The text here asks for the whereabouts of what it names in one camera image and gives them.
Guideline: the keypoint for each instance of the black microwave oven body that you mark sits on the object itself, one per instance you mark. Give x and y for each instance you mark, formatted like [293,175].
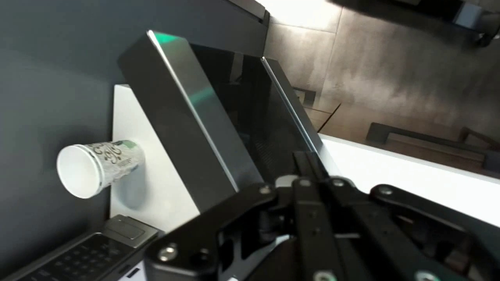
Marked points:
[105,255]

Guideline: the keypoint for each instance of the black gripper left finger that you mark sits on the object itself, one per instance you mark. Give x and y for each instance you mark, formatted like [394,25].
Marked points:
[227,241]

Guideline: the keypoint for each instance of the dark wood base cabinet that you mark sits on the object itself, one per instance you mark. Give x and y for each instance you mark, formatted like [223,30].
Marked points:
[359,63]

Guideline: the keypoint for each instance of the microwave door with steel trim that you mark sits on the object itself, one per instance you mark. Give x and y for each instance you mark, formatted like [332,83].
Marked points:
[227,121]

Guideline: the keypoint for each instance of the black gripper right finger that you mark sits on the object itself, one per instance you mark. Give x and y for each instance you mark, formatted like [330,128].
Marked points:
[385,235]

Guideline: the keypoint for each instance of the white patterned paper cup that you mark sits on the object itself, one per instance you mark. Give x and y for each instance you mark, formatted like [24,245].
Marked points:
[87,169]

